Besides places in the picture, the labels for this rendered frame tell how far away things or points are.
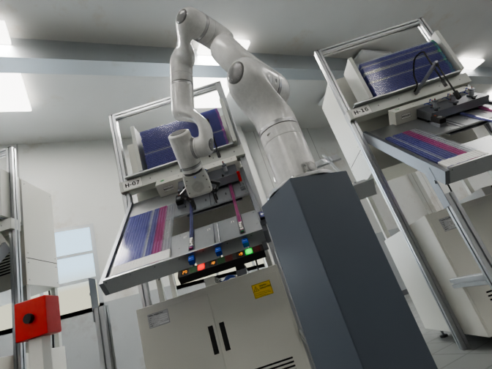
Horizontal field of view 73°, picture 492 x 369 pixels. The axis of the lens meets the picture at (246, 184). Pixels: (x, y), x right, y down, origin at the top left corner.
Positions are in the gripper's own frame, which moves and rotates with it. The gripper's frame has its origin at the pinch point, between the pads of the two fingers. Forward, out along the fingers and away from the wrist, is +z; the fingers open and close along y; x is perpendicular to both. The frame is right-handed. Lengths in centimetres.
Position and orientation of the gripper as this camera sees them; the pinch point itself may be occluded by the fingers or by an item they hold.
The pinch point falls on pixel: (205, 203)
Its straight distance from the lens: 137.6
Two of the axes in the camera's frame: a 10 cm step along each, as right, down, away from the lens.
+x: -1.6, -4.3, 8.9
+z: 2.6, 8.5, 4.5
